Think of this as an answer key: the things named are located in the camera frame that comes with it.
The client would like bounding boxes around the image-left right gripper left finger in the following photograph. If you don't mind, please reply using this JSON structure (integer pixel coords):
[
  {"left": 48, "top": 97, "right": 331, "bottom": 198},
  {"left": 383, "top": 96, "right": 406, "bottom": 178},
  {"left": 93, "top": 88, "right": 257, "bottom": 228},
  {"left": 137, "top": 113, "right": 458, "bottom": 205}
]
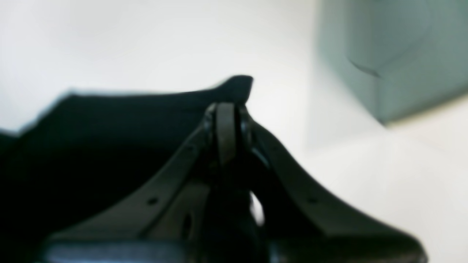
[{"left": 37, "top": 103, "right": 236, "bottom": 263}]

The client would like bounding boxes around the image-left right gripper right finger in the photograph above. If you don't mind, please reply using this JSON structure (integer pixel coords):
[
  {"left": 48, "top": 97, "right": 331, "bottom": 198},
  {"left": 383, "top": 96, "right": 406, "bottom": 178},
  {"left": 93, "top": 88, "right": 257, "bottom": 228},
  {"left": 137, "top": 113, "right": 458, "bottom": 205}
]
[{"left": 238, "top": 106, "right": 428, "bottom": 263}]

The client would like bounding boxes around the black T-shirt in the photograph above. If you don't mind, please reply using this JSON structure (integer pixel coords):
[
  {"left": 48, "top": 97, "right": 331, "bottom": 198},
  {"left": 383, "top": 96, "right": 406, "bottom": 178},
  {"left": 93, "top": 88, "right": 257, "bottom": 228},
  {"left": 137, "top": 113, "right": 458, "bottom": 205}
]
[{"left": 1, "top": 75, "right": 253, "bottom": 263}]

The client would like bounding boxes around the white box at table corner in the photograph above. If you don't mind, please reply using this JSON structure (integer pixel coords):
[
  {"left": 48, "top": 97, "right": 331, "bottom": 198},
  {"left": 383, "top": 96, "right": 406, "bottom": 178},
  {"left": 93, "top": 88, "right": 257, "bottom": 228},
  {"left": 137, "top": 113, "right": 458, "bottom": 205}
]
[{"left": 317, "top": 0, "right": 468, "bottom": 125}]

